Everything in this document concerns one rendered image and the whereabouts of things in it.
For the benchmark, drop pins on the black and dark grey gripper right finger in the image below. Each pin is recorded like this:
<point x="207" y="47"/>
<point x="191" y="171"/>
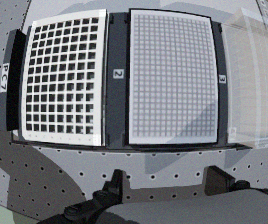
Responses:
<point x="219" y="182"/>

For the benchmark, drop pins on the white well plate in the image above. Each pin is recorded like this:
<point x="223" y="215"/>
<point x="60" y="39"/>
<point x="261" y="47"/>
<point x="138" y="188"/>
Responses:
<point x="172" y="79"/>
<point x="73" y="118"/>

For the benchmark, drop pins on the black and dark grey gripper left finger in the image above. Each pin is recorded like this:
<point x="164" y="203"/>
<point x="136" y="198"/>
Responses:
<point x="87" y="212"/>

